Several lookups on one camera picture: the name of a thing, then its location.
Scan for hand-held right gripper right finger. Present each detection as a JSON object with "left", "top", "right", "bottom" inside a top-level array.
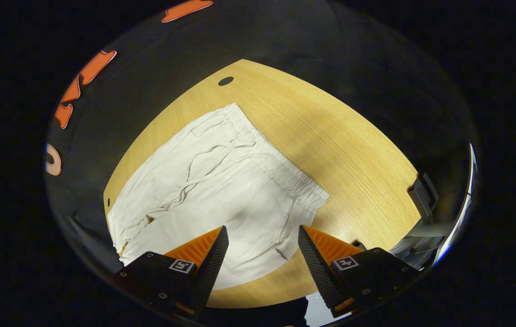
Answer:
[{"left": 297, "top": 225, "right": 423, "bottom": 319}]

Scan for white jeans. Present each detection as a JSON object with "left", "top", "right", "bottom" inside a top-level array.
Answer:
[{"left": 107, "top": 103, "right": 330, "bottom": 291}]

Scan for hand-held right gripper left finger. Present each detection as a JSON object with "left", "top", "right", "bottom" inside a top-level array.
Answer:
[{"left": 112, "top": 225, "right": 230, "bottom": 319}]

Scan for black table clamp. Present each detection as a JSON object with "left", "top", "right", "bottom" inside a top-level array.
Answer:
[{"left": 408, "top": 172, "right": 440, "bottom": 218}]

